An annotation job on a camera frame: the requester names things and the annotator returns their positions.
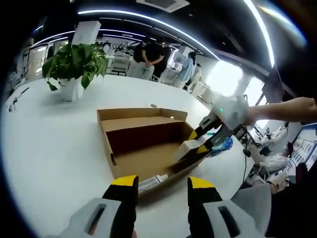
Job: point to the person's left hand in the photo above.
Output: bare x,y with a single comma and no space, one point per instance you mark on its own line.
135,234

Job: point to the brown cardboard shoe box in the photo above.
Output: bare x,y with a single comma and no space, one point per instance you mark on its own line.
138,129

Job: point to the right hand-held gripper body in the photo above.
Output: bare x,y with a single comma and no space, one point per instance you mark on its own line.
230,111

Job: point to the ceiling air conditioner vent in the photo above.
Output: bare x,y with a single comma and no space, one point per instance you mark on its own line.
163,3

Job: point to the long ceiling light strip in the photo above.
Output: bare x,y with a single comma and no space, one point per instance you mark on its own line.
265,32
148,18

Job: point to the thin black tool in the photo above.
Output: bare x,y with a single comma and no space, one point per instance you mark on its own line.
12,106

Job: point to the clear white spray bottle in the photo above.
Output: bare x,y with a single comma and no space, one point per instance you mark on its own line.
151,183

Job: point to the blue plastic tissue pack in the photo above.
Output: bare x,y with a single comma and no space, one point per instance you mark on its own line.
225,145

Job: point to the grey office chair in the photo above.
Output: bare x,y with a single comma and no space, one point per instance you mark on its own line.
255,200

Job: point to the green potted plant white pot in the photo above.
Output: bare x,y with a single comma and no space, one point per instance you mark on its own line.
71,62

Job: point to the blue white display board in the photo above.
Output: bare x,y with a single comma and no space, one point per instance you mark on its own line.
302,151

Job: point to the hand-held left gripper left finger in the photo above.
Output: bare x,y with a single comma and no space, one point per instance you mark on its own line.
119,205

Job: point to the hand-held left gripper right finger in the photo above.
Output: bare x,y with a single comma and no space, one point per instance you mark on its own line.
203,205

